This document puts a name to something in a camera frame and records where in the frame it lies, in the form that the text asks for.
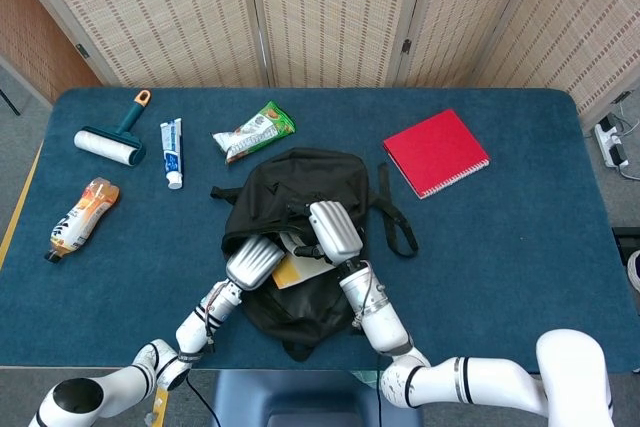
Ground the black metal stand leg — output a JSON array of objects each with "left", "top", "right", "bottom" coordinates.
[{"left": 0, "top": 88, "right": 22, "bottom": 117}]

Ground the black cable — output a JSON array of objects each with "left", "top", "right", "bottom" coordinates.
[{"left": 185, "top": 375, "right": 222, "bottom": 427}]

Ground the woven folding screen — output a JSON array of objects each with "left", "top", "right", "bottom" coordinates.
[{"left": 0, "top": 0, "right": 640, "bottom": 118}]

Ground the red spiral notebook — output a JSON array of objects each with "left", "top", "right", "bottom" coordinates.
[{"left": 382, "top": 108, "right": 491, "bottom": 200}]

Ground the white power strip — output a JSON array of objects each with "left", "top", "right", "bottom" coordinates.
[{"left": 593, "top": 114, "right": 630, "bottom": 169}]

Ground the black fabric backpack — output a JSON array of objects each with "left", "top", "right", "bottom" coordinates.
[{"left": 210, "top": 147, "right": 419, "bottom": 362}]

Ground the green checked cloth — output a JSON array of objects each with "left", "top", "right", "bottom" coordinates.
[{"left": 350, "top": 370, "right": 382, "bottom": 389}]

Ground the blue tablecloth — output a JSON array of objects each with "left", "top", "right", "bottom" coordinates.
[{"left": 0, "top": 87, "right": 640, "bottom": 374}]

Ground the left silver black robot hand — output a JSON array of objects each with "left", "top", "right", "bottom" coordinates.
[{"left": 225, "top": 235, "right": 287, "bottom": 292}]

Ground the green white snack bag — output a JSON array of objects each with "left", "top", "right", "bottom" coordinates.
[{"left": 211, "top": 100, "right": 296, "bottom": 165}]

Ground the black box on floor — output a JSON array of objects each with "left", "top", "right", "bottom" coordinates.
[{"left": 612, "top": 226, "right": 640, "bottom": 268}]

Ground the orange drink bottle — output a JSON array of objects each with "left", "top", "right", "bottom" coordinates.
[{"left": 43, "top": 177, "right": 121, "bottom": 264}]

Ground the white blue toothpaste tube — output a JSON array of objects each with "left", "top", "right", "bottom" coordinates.
[{"left": 159, "top": 117, "right": 184, "bottom": 191}]

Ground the blue chair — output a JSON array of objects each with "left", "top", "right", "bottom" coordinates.
[{"left": 209, "top": 370, "right": 425, "bottom": 427}]

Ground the white book with yellow stripe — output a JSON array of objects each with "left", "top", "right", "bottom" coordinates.
[{"left": 271, "top": 230, "right": 335, "bottom": 291}]

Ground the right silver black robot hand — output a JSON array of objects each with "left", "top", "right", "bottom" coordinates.
[{"left": 286, "top": 200, "right": 365, "bottom": 266}]

